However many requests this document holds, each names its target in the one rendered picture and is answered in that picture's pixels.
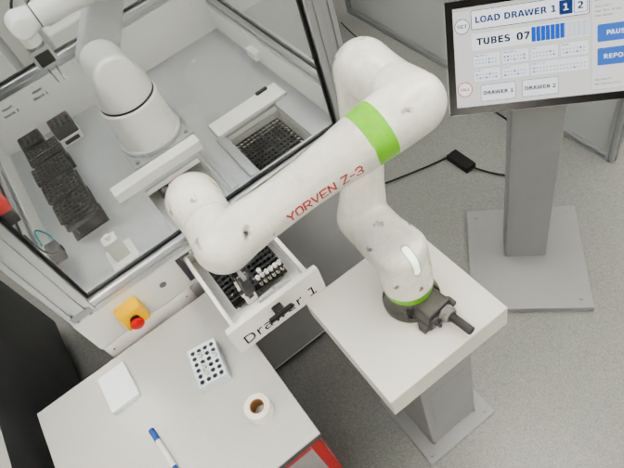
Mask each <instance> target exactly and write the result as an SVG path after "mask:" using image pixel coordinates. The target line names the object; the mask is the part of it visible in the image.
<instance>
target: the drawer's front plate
mask: <svg viewBox="0 0 624 468"><path fill-rule="evenodd" d="M310 287H312V289H313V291H314V292H316V293H314V294H313V293H312V291H311V289H310V290H309V291H308V289H309V288H310ZM325 288H326V286H325V283H324V281H323V279H322V277H321V275H320V273H319V270H318V269H317V268H316V267H315V266H314V265H313V266H311V267H309V268H308V269H307V270H305V271H304V272H303V273H301V274H300V275H299V276H297V277H296V278H295V279H293V280H292V281H290V282H289V283H288V284H286V285H285V286H284V287H282V288H281V289H280V290H278V291H277V292H275V293H274V294H273V295H271V296H270V297H268V298H267V299H266V300H265V301H264V302H263V303H261V304H260V305H258V306H257V307H256V308H254V309H253V310H252V311H250V312H249V313H248V314H246V315H245V316H244V317H242V318H241V319H239V320H238V321H237V322H235V323H234V324H233V325H231V326H230V327H229V328H227V329H226V330H225V334H226V335H227V337H228V339H229V340H230V341H231V342H232V343H233V344H234V345H235V346H236V347H237V348H238V350H239V351H240V352H241V353H243V352H244V351H246V350H247V349H248V348H249V347H251V346H252V345H254V344H255V343H256V342H258V341H259V340H260V339H262V338H263V337H264V336H266V335H267V334H268V333H270V332H271V331H273V330H274V329H275V328H276V327H278V326H279V325H280V324H281V323H282V322H283V321H285V320H286V319H288V318H289V317H290V316H292V315H293V314H294V313H296V312H297V311H298V310H299V309H301V308H302V307H303V306H305V305H306V302H307V301H309V300H310V299H311V298H313V297H314V296H315V295H317V294H318V293H320V292H321V291H322V290H324V289H325ZM311 294H313V295H312V296H311ZM300 297H302V298H300ZM299 298H300V299H299ZM298 299H299V303H300V305H298V303H297V302H296V300H298ZM278 302H280V303H281V304H282V305H283V306H284V307H285V306H286V305H288V304H289V303H293V304H295V306H294V307H295V308H294V309H293V311H291V312H287V313H286V314H285V317H281V318H280V319H279V321H275V322H274V323H273V326H272V325H271V324H269V323H270V322H268V321H269V319H270V318H271V317H272V316H274V315H275V313H274V312H273V310H272V309H271V307H272V306H274V305H275V304H277V303H278ZM267 322H268V323H267ZM265 324H266V325H267V324H269V325H268V326H267V328H268V327H270V325H271V327H270V328H269V329H267V330H266V325H265ZM260 327H262V328H261V329H260V330H259V328H260ZM257 330H259V331H260V332H261V333H262V334H259V332H258V331H257ZM251 332H254V333H255V338H254V335H253V334H250V335H248V334H249V333H251ZM246 335H248V336H247V337H245V336H246ZM243 337H245V338H246V339H247V340H248V342H250V341H251V342H250V343H248V344H247V342H246V341H245V340H244V339H243Z"/></svg>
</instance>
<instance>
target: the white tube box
mask: <svg viewBox="0 0 624 468"><path fill-rule="evenodd" d="M212 351H215V352H216V354H217V356H216V357H213V356H212V354H211V353H212ZM198 352H201V353H202V355H203V357H202V358H199V357H198V356H197V353H198ZM187 353H188V358H189V361H190V364H191V367H192V369H193V372H194V375H195V378H196V381H197V384H198V386H199V389H200V390H202V391H203V393H204V394H206V393H207V392H209V391H211V390H213V389H215V388H216V387H217V386H219V385H221V384H224V383H225V382H227V381H229V380H231V379H232V378H231V375H230V372H229V370H228V366H227V363H226V361H225V359H224V356H223V354H222V351H221V349H220V346H219V343H218V342H217V341H216V339H215V338H214V337H213V338H212V339H210V340H208V341H206V342H204V343H202V344H200V345H198V346H196V347H194V348H192V349H190V350H189V351H188V352H187ZM202 363H204V364H205V365H206V366H207V370H208V371H209V374H208V375H205V374H204V373H203V372H202V371H203V368H202V367H201V364H202Z"/></svg>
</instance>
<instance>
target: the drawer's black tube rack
mask: <svg viewBox="0 0 624 468"><path fill-rule="evenodd" d="M277 260H278V257H277V256H276V255H275V254H274V253H273V252H272V251H271V249H270V248H269V247H268V246H266V247H265V248H264V249H263V250H261V251H260V252H259V253H258V254H257V255H256V256H255V257H254V258H253V259H252V260H251V261H250V262H249V263H248V264H246V265H245V266H244V267H243V268H244V270H243V272H244V271H245V272H247V273H248V274H249V277H250V280H255V276H256V275H259V273H257V271H256V269H257V268H258V267H260V269H261V271H262V272H264V269H265V268H268V266H272V264H273V263H276V264H277V262H276V261H277ZM279 271H280V273H279V274H277V272H276V271H275V273H276V277H273V276H272V274H271V277H272V279H268V278H267V280H268V282H267V283H265V282H264V281H263V283H264V285H263V286H260V284H257V285H256V286H255V287H254V288H255V292H256V294H258V293H259V292H262V291H263V289H265V287H267V286H268V285H269V284H271V283H272V282H273V281H275V280H276V279H278V278H279V277H280V276H283V274H284V273H286V272H287V269H286V268H285V267H284V270H280V268H279ZM208 272H209V271H208ZM209 273H210V274H211V276H212V277H213V279H214V280H215V282H216V283H217V284H218V286H219V287H220V289H221V290H222V291H223V293H224V294H225V295H226V297H227V298H229V296H232V295H233V293H235V292H236V291H237V288H236V286H235V285H234V282H235V281H233V280H232V279H231V277H230V276H229V275H217V274H214V273H211V272H209ZM255 281H256V280H255ZM256 282H257V281H256ZM244 303H246V301H245V299H244V298H242V297H240V298H239V299H238V300H236V301H235V302H233V303H232V304H233V306H234V307H235V308H236V309H237V308H238V307H241V306H242V305H243V304H244Z"/></svg>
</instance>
